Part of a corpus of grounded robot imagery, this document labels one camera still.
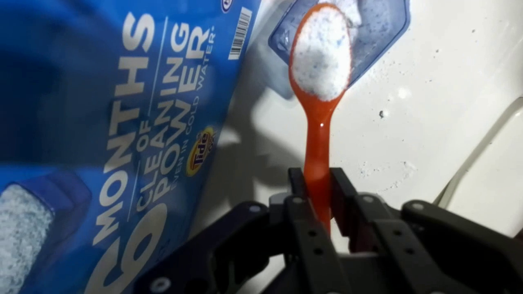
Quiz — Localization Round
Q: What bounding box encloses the blue plastic scoop cup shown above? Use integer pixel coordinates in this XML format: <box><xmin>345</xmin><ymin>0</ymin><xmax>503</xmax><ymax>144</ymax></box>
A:
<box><xmin>268</xmin><ymin>0</ymin><xmax>412</xmax><ymax>102</ymax></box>

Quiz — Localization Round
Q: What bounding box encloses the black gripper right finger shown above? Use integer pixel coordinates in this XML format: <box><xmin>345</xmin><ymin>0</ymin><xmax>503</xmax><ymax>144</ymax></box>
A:
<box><xmin>330</xmin><ymin>167</ymin><xmax>523</xmax><ymax>294</ymax></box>

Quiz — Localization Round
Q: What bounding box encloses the blue Tide detergent box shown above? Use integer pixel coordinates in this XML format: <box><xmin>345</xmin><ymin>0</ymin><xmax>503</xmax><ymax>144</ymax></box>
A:
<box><xmin>0</xmin><ymin>0</ymin><xmax>263</xmax><ymax>294</ymax></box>

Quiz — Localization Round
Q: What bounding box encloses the white washing machine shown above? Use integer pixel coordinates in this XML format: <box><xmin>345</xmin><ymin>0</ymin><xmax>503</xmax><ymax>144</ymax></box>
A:
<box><xmin>189</xmin><ymin>0</ymin><xmax>523</xmax><ymax>294</ymax></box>

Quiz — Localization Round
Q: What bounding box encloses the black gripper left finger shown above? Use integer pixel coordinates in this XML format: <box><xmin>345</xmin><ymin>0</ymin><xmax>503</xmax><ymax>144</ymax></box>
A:
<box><xmin>132</xmin><ymin>167</ymin><xmax>356</xmax><ymax>294</ymax></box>

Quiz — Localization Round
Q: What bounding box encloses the orange plastic spoon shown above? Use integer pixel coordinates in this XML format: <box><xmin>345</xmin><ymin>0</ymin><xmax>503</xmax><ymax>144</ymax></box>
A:
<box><xmin>288</xmin><ymin>2</ymin><xmax>353</xmax><ymax>231</ymax></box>

